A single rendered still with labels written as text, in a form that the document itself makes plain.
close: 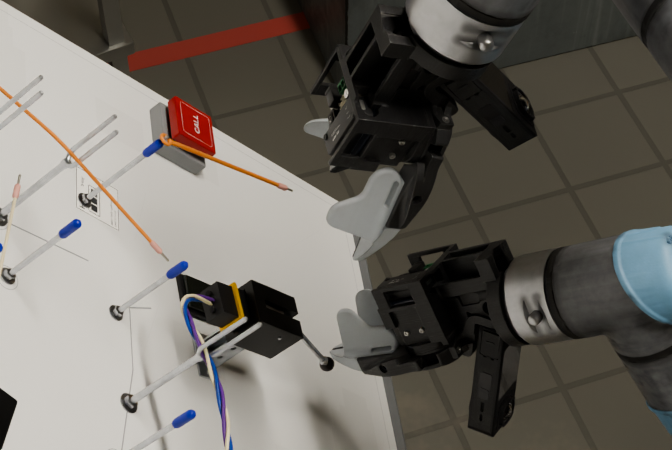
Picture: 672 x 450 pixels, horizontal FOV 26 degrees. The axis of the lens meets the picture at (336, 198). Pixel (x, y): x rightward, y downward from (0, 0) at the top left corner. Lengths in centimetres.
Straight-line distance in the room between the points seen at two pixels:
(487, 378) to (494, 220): 153
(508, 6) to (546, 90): 205
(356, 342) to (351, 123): 32
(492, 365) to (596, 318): 12
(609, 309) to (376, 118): 26
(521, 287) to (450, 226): 157
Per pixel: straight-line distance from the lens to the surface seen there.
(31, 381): 113
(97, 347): 120
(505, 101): 106
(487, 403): 126
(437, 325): 122
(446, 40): 96
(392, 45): 97
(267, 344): 125
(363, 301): 131
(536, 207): 279
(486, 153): 286
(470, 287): 121
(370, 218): 108
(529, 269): 117
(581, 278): 114
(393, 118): 101
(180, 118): 141
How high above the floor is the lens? 216
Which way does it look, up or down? 51 degrees down
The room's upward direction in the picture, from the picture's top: straight up
